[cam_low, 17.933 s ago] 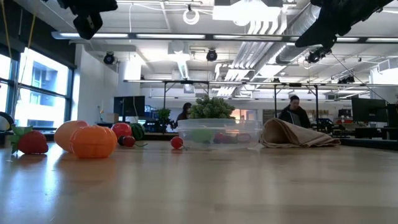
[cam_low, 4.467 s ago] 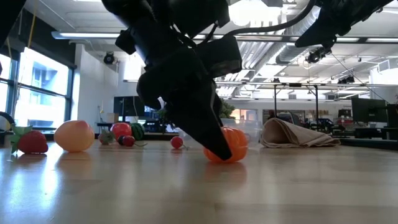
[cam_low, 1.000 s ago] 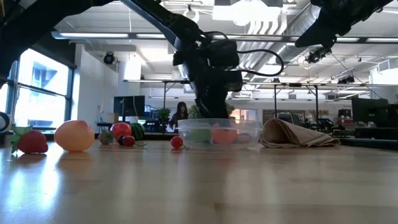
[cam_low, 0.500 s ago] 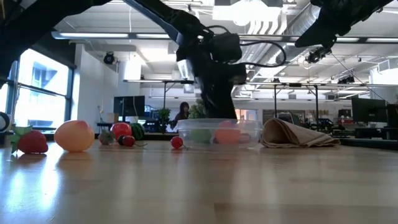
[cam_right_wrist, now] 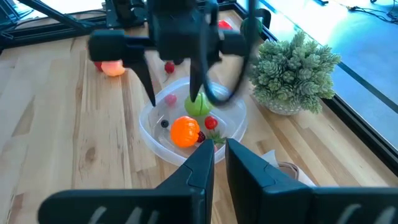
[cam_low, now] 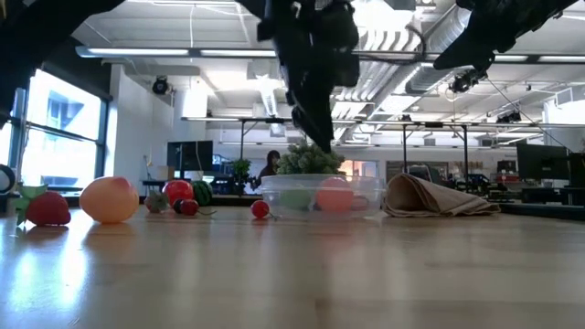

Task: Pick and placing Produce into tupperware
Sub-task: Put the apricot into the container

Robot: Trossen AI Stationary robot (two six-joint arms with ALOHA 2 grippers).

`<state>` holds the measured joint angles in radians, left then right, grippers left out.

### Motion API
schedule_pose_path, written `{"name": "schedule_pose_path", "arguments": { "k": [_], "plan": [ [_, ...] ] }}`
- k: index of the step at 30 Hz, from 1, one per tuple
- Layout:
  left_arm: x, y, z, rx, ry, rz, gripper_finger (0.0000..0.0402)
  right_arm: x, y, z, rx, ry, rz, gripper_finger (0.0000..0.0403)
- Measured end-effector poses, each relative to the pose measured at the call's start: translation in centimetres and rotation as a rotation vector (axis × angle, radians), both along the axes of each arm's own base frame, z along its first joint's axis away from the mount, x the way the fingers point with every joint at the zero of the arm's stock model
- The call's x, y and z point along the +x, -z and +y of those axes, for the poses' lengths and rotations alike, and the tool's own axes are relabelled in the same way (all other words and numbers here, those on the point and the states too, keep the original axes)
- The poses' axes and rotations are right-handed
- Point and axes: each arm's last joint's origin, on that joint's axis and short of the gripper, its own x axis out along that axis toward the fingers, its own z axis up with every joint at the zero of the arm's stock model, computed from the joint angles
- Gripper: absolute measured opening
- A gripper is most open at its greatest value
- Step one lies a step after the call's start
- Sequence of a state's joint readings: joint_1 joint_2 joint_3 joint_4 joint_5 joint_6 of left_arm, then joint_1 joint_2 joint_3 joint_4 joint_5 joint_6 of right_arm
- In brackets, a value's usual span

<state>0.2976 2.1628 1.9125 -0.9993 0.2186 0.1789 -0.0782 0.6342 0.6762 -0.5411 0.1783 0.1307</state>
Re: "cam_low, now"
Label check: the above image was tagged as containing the black computer monitor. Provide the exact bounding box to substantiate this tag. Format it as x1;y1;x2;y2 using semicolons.
569;152;585;188
516;143;570;181
166;140;215;173

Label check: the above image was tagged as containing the large red tomato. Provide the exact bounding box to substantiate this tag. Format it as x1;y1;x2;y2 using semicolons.
163;179;196;207

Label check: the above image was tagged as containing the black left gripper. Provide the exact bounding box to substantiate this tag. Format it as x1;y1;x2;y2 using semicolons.
273;4;361;154

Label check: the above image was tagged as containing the green broccoli bunch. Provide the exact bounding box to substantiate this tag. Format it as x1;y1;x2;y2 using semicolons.
276;143;346;175

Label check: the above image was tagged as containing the orange tangerine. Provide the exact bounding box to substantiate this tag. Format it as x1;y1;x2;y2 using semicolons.
315;176;356;213

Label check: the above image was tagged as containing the green office plant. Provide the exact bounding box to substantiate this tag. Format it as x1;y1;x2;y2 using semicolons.
230;158;253;196

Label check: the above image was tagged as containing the small red cherry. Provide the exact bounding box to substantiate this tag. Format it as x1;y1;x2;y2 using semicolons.
250;199;275;220
181;199;218;217

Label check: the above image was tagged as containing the black round ceiling device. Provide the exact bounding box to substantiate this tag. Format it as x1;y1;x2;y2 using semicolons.
151;76;171;96

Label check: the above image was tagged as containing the red strawberry with green leaves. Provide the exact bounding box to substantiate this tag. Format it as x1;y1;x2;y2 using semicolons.
12;183;72;228

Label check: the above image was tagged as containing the small red strawberry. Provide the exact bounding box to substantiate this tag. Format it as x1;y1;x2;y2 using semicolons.
144;190;171;215

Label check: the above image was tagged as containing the black metal rack frame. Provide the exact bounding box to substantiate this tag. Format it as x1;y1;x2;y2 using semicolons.
400;122;471;175
238;117;296;161

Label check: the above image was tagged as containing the person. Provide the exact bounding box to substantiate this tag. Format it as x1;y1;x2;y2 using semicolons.
258;149;282;188

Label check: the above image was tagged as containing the clear plastic tupperware container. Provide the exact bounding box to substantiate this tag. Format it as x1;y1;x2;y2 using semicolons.
260;173;385;220

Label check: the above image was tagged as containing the black framed window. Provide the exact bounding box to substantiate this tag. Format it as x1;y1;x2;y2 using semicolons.
0;68;110;196

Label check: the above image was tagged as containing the small green striped watermelon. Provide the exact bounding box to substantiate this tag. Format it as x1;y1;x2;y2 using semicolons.
191;180;214;207

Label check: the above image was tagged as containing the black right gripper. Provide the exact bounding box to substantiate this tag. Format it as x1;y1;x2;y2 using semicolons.
432;0;531;72

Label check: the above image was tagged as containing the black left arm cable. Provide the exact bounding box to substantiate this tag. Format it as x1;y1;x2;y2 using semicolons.
0;163;17;194

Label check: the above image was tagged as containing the beige folded cloth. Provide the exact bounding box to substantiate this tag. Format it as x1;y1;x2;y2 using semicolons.
382;172;503;218

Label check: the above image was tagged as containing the large pink yellow peach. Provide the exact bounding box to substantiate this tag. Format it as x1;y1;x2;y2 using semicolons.
79;175;140;225

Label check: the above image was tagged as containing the long ceiling light strip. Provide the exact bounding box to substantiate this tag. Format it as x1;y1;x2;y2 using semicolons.
493;53;585;64
75;45;278;59

